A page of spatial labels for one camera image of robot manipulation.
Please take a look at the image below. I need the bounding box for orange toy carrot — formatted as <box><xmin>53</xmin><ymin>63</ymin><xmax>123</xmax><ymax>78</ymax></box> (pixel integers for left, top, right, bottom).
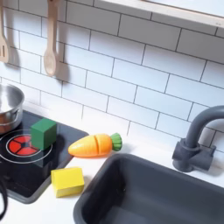
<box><xmin>67</xmin><ymin>132</ymin><xmax>123</xmax><ymax>159</ymax></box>

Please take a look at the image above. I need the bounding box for green block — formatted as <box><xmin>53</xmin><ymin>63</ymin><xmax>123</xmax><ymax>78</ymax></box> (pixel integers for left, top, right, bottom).
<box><xmin>30</xmin><ymin>117</ymin><xmax>59</xmax><ymax>151</ymax></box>

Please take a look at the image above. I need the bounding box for yellow block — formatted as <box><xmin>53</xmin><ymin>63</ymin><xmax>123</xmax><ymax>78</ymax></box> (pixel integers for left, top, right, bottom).
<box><xmin>50</xmin><ymin>166</ymin><xmax>86</xmax><ymax>199</ymax></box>

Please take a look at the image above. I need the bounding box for dark grey sink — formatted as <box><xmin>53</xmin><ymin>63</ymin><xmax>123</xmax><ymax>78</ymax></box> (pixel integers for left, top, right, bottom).
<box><xmin>73</xmin><ymin>153</ymin><xmax>224</xmax><ymax>224</ymax></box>

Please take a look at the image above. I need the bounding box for wooden spoon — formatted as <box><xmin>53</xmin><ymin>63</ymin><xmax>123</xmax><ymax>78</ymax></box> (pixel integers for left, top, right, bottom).
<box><xmin>43</xmin><ymin>0</ymin><xmax>61</xmax><ymax>78</ymax></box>

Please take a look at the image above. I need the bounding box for dark grey tap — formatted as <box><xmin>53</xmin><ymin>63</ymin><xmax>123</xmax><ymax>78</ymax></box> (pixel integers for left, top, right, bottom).
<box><xmin>171</xmin><ymin>105</ymin><xmax>224</xmax><ymax>173</ymax></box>

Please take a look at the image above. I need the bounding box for steel pot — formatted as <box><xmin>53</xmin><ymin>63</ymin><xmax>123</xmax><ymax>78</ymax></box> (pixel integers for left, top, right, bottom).
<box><xmin>0</xmin><ymin>83</ymin><xmax>26</xmax><ymax>136</ymax></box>

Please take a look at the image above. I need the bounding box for black toy stove top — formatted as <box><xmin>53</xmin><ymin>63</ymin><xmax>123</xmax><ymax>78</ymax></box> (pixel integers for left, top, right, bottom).
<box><xmin>0</xmin><ymin>109</ymin><xmax>90</xmax><ymax>205</ymax></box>

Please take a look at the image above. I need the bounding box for light wooden shelf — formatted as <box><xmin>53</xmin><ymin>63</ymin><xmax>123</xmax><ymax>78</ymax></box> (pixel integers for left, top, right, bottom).
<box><xmin>98</xmin><ymin>0</ymin><xmax>224</xmax><ymax>29</ymax></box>

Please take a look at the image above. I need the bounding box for wooden slotted spatula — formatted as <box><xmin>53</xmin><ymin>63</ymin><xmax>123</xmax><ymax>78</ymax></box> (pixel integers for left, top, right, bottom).
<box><xmin>0</xmin><ymin>0</ymin><xmax>11</xmax><ymax>64</ymax></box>

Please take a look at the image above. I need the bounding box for thin black cable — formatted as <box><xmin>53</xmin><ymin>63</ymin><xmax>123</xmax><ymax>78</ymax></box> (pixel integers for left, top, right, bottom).
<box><xmin>0</xmin><ymin>178</ymin><xmax>9</xmax><ymax>221</ymax></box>

